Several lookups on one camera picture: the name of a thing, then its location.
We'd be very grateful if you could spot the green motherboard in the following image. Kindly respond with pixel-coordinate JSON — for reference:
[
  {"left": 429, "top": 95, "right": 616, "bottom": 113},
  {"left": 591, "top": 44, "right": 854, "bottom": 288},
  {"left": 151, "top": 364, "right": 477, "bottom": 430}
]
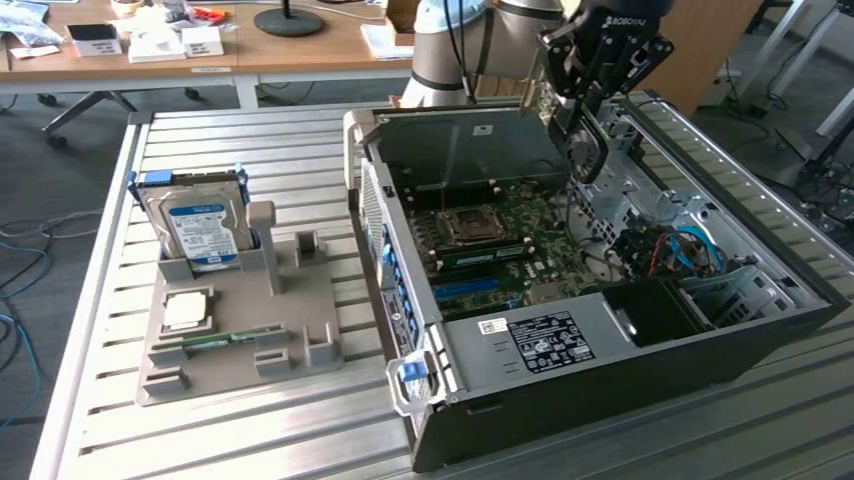
[{"left": 399, "top": 182, "right": 602, "bottom": 321}]

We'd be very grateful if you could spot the hard disk with blue carrier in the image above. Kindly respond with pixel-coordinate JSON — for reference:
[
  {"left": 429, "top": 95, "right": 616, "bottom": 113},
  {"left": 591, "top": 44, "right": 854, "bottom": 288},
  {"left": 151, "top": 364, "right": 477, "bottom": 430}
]
[{"left": 125, "top": 167, "right": 259, "bottom": 274}]

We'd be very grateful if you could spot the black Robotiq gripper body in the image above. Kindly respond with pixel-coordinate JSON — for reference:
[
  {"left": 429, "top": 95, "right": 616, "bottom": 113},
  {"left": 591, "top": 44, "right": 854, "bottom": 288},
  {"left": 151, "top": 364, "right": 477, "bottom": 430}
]
[{"left": 570, "top": 0, "right": 670, "bottom": 51}]

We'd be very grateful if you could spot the silver perforated drive cage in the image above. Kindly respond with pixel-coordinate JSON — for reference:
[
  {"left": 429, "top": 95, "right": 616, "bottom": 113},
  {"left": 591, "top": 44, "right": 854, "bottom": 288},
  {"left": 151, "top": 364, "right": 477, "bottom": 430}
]
[{"left": 566, "top": 164, "right": 646, "bottom": 241}]

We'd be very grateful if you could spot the blue disk wire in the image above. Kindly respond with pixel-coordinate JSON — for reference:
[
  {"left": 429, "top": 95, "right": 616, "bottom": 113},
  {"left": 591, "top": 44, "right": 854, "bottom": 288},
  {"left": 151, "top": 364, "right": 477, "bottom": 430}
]
[{"left": 672, "top": 225, "right": 728, "bottom": 276}]

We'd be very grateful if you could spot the CPU socket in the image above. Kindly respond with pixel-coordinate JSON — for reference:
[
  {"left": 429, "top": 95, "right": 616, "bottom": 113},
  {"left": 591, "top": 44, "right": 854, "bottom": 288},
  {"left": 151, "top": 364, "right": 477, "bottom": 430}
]
[{"left": 443, "top": 205, "right": 508, "bottom": 246}]

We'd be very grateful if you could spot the black round lamp base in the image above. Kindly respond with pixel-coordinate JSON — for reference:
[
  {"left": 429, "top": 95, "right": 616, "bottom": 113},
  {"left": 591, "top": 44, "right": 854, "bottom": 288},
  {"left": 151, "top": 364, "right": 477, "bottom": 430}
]
[{"left": 252, "top": 0, "right": 327, "bottom": 37}]

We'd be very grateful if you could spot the small white labelled box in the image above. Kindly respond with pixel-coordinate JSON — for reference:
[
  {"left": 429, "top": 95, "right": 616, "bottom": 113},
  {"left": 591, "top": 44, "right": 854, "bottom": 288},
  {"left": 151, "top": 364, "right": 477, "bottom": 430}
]
[{"left": 180, "top": 25, "right": 224, "bottom": 58}]

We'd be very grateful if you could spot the white box with black inside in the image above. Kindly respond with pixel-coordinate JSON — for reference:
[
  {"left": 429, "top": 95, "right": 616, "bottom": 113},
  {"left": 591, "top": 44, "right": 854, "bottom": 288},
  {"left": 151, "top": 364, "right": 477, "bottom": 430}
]
[{"left": 65, "top": 23, "right": 124, "bottom": 58}]

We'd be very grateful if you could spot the silver disk bay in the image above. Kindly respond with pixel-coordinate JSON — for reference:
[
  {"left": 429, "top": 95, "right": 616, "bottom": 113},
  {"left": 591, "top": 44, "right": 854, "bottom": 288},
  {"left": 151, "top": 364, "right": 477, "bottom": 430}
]
[{"left": 679, "top": 264, "right": 799, "bottom": 329}]

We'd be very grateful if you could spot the open black PC case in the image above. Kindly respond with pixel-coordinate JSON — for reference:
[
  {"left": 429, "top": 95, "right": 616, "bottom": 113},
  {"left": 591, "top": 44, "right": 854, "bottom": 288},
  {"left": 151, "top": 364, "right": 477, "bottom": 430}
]
[{"left": 340, "top": 97, "right": 852, "bottom": 474}]

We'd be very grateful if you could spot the silver CPU chip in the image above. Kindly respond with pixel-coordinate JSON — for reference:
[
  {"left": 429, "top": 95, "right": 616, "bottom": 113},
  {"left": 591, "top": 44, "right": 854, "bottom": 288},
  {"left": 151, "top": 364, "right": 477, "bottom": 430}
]
[{"left": 163, "top": 293, "right": 213, "bottom": 331}]

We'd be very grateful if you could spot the grey power supply unit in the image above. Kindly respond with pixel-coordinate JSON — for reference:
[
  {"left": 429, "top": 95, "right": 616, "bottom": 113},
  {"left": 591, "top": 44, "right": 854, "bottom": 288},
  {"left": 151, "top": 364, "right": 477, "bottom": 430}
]
[{"left": 439, "top": 292, "right": 632, "bottom": 394}]

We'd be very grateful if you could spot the blue expansion slot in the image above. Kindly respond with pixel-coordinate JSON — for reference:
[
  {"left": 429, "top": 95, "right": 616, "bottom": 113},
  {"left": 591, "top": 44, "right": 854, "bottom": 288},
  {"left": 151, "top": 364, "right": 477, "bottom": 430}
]
[{"left": 431, "top": 277, "right": 500, "bottom": 301}]

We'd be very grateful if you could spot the white paper card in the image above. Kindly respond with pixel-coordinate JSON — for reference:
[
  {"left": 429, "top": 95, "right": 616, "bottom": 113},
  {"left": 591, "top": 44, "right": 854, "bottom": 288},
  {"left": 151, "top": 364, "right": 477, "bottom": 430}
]
[{"left": 9, "top": 44, "right": 61, "bottom": 60}]

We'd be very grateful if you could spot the red plastic item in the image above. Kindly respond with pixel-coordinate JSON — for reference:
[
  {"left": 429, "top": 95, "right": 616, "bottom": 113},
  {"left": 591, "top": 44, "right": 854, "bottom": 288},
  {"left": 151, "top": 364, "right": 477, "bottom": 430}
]
[{"left": 189, "top": 5, "right": 233, "bottom": 26}]

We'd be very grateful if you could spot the blue floor cable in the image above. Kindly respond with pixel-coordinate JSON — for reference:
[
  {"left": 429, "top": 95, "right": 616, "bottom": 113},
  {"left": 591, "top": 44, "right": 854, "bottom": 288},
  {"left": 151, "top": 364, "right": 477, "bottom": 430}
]
[{"left": 0, "top": 239, "right": 52, "bottom": 431}]

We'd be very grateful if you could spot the wooden office desk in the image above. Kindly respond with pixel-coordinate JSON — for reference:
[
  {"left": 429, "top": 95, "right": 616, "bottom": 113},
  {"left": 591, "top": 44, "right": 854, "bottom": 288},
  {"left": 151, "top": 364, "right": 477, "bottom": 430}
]
[{"left": 0, "top": 0, "right": 606, "bottom": 149}]

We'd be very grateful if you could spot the grey printed parts rack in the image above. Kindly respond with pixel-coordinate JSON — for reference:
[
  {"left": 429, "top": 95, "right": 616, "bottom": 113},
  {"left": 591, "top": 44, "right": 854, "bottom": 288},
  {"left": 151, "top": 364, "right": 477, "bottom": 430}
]
[{"left": 136, "top": 199, "right": 347, "bottom": 409}]

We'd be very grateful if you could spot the green RAM stick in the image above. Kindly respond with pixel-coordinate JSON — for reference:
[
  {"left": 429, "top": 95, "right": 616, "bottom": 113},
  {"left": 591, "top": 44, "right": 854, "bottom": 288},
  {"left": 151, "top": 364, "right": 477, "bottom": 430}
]
[{"left": 152, "top": 324, "right": 285, "bottom": 351}]

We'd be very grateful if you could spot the clear plastic bag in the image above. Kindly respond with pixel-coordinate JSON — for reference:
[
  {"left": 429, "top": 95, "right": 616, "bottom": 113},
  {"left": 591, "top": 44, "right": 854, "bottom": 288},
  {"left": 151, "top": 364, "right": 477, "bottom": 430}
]
[{"left": 0, "top": 0, "right": 65, "bottom": 46}]

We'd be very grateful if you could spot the white box with round part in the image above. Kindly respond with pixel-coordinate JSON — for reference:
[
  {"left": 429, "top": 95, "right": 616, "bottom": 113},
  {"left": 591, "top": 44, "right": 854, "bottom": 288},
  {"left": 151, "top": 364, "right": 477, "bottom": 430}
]
[{"left": 125, "top": 27, "right": 187, "bottom": 64}]

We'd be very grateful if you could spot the Nvidia Quadro graphics card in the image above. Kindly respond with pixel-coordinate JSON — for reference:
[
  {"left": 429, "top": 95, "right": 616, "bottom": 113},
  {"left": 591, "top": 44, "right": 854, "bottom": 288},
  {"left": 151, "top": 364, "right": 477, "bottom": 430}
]
[{"left": 517, "top": 69, "right": 610, "bottom": 185}]

